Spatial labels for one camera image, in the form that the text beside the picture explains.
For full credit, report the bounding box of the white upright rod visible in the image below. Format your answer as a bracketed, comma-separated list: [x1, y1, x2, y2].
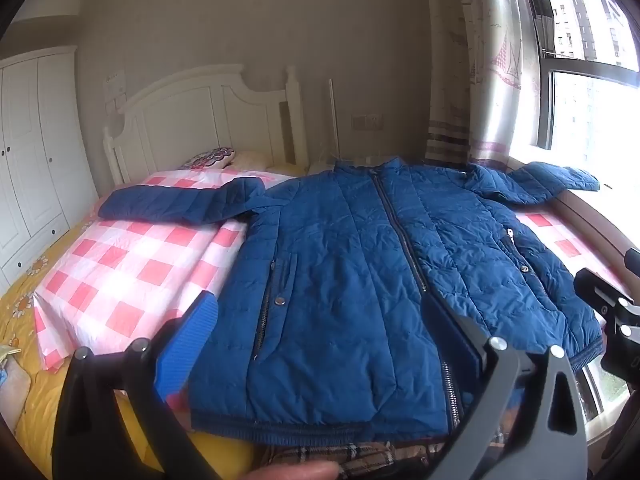
[327, 79, 342, 161]

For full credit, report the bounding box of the pink checked sheet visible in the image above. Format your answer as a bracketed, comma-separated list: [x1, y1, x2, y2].
[32, 170, 631, 431]

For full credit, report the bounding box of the window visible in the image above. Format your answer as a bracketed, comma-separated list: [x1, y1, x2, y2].
[520, 0, 640, 191]

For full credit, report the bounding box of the blue quilted jacket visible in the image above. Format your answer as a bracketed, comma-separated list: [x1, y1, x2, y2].
[97, 156, 606, 448]

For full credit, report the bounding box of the cream pillow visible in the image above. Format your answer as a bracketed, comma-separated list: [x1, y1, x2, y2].
[232, 151, 274, 169]

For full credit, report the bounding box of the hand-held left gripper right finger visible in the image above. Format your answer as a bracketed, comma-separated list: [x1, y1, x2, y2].
[421, 292, 588, 480]

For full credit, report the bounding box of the wooden window sill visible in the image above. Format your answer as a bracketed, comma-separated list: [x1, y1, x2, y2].
[505, 155, 640, 286]

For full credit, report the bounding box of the brown plaid blanket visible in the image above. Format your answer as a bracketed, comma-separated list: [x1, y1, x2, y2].
[265, 439, 446, 480]

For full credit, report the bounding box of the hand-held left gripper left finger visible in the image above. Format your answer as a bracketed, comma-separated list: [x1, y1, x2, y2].
[52, 290, 221, 480]

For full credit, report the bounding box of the yellow flowered bedsheet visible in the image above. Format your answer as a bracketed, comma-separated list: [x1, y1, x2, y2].
[0, 160, 306, 480]

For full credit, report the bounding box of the printed curtain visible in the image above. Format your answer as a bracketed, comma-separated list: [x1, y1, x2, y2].
[422, 0, 543, 168]

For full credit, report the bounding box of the white wardrobe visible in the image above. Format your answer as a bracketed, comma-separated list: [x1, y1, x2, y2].
[0, 46, 99, 286]

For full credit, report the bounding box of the white wooden headboard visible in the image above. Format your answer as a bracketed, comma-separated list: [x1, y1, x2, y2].
[102, 64, 308, 186]

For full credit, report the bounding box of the purple patterned pillow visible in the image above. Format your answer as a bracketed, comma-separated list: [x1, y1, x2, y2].
[180, 147, 236, 171]

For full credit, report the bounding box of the person's left hand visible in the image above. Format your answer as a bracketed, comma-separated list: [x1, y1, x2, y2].
[247, 461, 342, 480]

